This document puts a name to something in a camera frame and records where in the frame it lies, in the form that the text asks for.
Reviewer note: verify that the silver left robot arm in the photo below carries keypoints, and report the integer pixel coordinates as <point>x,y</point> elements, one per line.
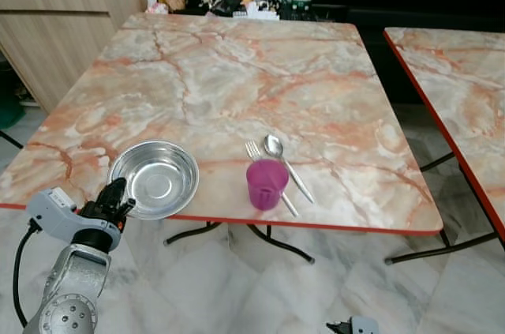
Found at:
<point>75,279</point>

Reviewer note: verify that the silver metal bowl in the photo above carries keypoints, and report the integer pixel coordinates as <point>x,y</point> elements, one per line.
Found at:
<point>154,180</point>

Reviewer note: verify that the dark green container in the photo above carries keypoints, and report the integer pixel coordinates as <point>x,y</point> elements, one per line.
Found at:
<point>9,105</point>

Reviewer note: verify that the silver metal fork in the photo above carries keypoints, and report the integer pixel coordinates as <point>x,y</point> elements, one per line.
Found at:
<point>252,150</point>

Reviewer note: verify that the purple plastic cup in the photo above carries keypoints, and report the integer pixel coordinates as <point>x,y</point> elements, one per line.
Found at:
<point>267,185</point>

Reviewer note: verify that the silver metal spoon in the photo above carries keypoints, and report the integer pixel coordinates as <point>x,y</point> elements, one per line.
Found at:
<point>274,145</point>

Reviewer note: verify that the light wooden cabinet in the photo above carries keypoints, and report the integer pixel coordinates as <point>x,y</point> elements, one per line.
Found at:
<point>55,26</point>

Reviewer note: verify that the black pouch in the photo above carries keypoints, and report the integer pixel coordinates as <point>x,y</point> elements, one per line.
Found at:
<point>229,6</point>

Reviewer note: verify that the white plastic tray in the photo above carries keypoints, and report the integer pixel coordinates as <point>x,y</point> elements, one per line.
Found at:
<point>259,10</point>

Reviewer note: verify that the black basket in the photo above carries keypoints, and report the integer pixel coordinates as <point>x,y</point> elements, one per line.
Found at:
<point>298,12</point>

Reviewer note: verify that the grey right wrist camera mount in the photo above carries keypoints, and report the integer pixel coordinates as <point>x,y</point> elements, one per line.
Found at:
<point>364,326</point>

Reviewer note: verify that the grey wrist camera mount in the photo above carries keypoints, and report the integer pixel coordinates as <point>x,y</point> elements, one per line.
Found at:
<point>364,326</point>
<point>51,212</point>

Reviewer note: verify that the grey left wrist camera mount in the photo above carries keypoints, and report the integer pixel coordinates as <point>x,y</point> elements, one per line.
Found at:
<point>51,212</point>

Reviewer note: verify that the black metal table leg frame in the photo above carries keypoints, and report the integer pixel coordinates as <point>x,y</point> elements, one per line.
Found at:
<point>276,243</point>
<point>442,249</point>

